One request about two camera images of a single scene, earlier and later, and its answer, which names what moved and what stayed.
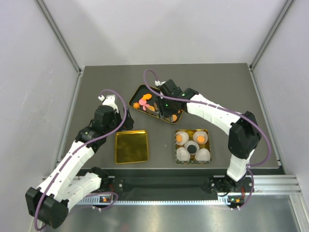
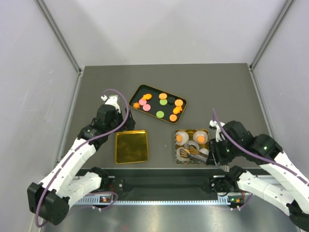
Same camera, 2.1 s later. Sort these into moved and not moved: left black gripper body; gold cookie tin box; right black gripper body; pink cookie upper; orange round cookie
Moved: orange round cookie; right black gripper body
Not moved: gold cookie tin box; left black gripper body; pink cookie upper
